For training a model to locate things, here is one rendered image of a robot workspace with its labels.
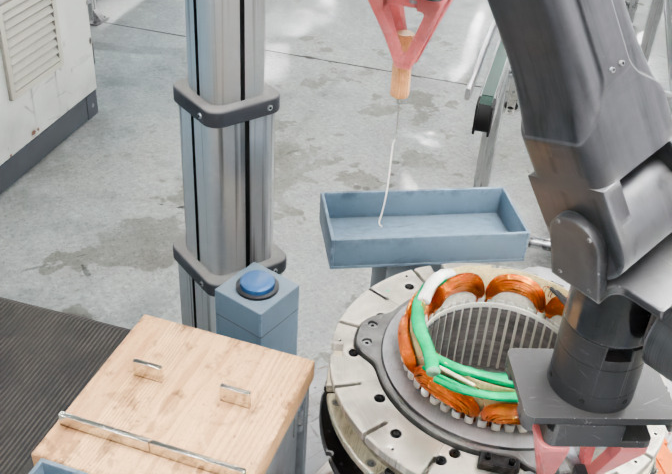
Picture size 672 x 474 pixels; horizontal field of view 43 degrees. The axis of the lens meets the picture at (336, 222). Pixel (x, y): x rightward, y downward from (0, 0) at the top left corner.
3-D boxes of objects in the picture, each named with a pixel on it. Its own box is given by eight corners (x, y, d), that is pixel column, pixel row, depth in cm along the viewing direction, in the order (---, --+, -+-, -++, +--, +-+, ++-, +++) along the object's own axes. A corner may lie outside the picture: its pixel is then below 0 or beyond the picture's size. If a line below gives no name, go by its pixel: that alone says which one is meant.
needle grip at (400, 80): (410, 99, 78) (416, 36, 74) (391, 99, 77) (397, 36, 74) (407, 91, 79) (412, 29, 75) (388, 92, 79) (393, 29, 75)
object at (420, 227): (473, 344, 131) (504, 186, 115) (494, 396, 122) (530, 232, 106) (312, 354, 128) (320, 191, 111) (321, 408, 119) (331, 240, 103)
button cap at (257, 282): (281, 284, 100) (281, 277, 100) (259, 301, 97) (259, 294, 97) (255, 270, 102) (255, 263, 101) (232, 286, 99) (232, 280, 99)
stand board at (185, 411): (233, 538, 71) (232, 520, 70) (34, 471, 76) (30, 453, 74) (314, 377, 87) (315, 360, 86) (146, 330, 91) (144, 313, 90)
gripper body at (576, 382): (674, 438, 57) (706, 355, 53) (521, 437, 56) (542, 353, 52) (641, 369, 62) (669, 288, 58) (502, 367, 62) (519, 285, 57)
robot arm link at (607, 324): (623, 208, 55) (563, 236, 52) (718, 263, 50) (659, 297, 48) (599, 293, 59) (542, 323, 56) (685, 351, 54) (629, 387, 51)
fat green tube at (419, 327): (437, 386, 73) (440, 370, 72) (392, 377, 73) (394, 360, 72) (459, 283, 85) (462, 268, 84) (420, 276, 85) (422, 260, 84)
